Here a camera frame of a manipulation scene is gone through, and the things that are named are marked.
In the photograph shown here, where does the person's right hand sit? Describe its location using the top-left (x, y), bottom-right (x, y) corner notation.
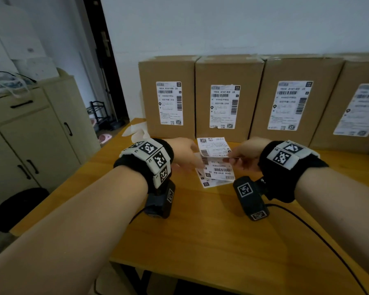
top-left (223, 137), bottom-right (272, 172)

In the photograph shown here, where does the person's left hand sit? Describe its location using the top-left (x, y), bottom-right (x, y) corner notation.
top-left (164, 137), bottom-right (205, 172)

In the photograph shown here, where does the stack of shipping labels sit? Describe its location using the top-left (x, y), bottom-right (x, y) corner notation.
top-left (195, 152), bottom-right (236, 189)

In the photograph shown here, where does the translucent label backing paper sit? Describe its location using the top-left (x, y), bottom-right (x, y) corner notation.
top-left (122, 121), bottom-right (150, 138)

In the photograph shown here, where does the brown cardboard box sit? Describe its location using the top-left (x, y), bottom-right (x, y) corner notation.
top-left (249, 54), bottom-right (345, 147)
top-left (138, 55), bottom-right (200, 139)
top-left (195, 54), bottom-right (265, 143)
top-left (309, 53), bottom-right (369, 154)

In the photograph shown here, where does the person's left forearm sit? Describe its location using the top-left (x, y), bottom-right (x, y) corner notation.
top-left (0, 165), bottom-right (148, 295)

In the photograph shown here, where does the person's right forearm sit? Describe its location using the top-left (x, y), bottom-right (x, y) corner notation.
top-left (294, 167), bottom-right (369, 286)

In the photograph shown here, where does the black wristband with marker tiles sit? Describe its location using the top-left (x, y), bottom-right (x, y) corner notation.
top-left (257, 139), bottom-right (329, 204)
top-left (113, 138), bottom-right (175, 194)

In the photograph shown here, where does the mop with dark base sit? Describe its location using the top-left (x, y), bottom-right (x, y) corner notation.
top-left (100, 67), bottom-right (126, 130)

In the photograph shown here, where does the black shoe rack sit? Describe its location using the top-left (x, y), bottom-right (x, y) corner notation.
top-left (87, 101), bottom-right (111, 131)

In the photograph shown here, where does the black metal table leg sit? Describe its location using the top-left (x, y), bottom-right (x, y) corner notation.
top-left (120, 262), bottom-right (153, 295)

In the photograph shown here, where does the cream wooden cabinet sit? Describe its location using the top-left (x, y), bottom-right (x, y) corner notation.
top-left (0, 69), bottom-right (101, 240)

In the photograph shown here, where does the black round stool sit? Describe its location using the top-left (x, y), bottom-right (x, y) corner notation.
top-left (0, 187), bottom-right (50, 233)

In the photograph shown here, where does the white carton with small mark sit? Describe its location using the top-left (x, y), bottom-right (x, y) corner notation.
top-left (0, 33), bottom-right (47, 60)

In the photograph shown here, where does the large white carton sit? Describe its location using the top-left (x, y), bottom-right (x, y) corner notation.
top-left (0, 2), bottom-right (34, 74)

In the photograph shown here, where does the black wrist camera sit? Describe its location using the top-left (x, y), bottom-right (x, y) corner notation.
top-left (232, 176), bottom-right (270, 222)
top-left (143, 179), bottom-right (176, 219)

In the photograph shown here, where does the black camera cable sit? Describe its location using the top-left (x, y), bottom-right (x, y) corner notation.
top-left (129, 209), bottom-right (147, 225)
top-left (266, 203), bottom-right (369, 295)

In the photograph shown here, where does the metal door handle plate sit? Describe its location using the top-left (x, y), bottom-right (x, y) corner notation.
top-left (100, 31), bottom-right (111, 57)

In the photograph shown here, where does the bundle of white cables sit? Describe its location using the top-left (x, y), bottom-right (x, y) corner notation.
top-left (0, 71), bottom-right (37, 97)

